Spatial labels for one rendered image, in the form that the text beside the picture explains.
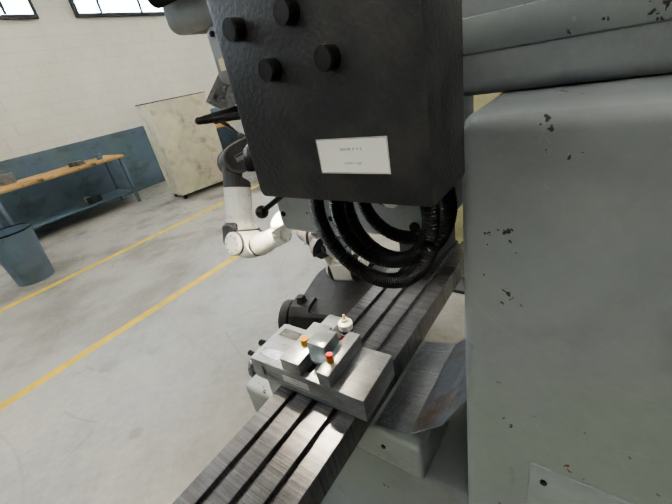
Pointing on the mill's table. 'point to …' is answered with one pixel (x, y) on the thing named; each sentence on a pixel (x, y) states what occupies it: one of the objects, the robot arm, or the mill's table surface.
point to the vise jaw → (300, 359)
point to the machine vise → (331, 373)
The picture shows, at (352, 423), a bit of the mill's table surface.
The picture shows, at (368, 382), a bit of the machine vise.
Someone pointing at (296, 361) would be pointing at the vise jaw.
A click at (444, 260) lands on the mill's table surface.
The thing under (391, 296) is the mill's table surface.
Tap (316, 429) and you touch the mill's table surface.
